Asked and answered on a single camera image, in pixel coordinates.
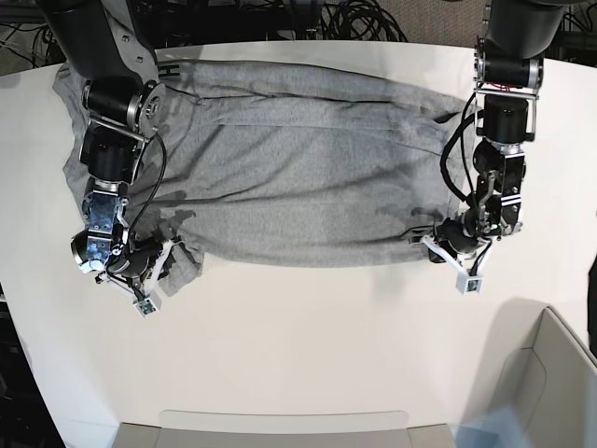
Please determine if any grey bin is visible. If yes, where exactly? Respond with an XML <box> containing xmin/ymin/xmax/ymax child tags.
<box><xmin>492</xmin><ymin>307</ymin><xmax>596</xmax><ymax>447</ymax></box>
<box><xmin>112</xmin><ymin>410</ymin><xmax>456</xmax><ymax>447</ymax></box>

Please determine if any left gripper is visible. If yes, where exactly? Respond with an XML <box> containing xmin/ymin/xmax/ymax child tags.
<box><xmin>408</xmin><ymin>218</ymin><xmax>493</xmax><ymax>275</ymax></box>

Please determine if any grey T-shirt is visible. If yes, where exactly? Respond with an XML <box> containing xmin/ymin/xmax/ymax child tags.
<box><xmin>50</xmin><ymin>58</ymin><xmax>484</xmax><ymax>298</ymax></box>

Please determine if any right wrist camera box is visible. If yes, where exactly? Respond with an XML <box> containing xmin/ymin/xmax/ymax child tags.
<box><xmin>133</xmin><ymin>294</ymin><xmax>161</xmax><ymax>317</ymax></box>

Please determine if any blue cloth in bin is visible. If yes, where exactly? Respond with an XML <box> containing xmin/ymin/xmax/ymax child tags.
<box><xmin>453</xmin><ymin>406</ymin><xmax>521</xmax><ymax>448</ymax></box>

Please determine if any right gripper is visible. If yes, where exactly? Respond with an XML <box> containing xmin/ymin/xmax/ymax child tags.
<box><xmin>95</xmin><ymin>237</ymin><xmax>180</xmax><ymax>299</ymax></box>

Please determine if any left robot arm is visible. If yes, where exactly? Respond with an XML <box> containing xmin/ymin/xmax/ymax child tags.
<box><xmin>417</xmin><ymin>1</ymin><xmax>569</xmax><ymax>292</ymax></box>

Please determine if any grey bin front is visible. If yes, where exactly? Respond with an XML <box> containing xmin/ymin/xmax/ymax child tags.
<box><xmin>112</xmin><ymin>410</ymin><xmax>456</xmax><ymax>447</ymax></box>

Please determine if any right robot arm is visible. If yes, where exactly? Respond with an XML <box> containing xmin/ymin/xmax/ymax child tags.
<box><xmin>37</xmin><ymin>1</ymin><xmax>174</xmax><ymax>305</ymax></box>

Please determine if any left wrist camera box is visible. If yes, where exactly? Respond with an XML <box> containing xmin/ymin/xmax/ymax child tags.
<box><xmin>456</xmin><ymin>273</ymin><xmax>483</xmax><ymax>294</ymax></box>

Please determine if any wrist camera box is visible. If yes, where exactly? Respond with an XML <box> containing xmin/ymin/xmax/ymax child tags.
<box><xmin>133</xmin><ymin>294</ymin><xmax>161</xmax><ymax>317</ymax></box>
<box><xmin>456</xmin><ymin>273</ymin><xmax>483</xmax><ymax>294</ymax></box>

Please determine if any grey bin right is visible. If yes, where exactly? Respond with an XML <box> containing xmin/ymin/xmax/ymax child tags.
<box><xmin>492</xmin><ymin>307</ymin><xmax>596</xmax><ymax>447</ymax></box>

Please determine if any black object right edge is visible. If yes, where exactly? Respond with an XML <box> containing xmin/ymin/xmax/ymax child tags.
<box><xmin>587</xmin><ymin>259</ymin><xmax>597</xmax><ymax>356</ymax></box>

